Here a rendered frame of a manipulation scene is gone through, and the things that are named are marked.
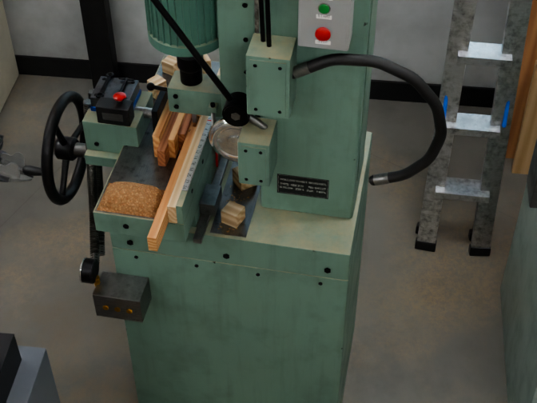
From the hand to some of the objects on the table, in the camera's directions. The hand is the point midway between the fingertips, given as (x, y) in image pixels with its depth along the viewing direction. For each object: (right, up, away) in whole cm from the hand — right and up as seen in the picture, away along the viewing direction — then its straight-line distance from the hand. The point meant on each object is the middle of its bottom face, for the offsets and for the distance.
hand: (27, 177), depth 240 cm
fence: (+46, +10, -4) cm, 47 cm away
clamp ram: (+30, +12, -2) cm, 33 cm away
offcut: (+31, +21, +8) cm, 39 cm away
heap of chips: (+28, -6, -20) cm, 35 cm away
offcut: (+34, +28, +15) cm, 46 cm away
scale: (+46, +14, -8) cm, 48 cm away
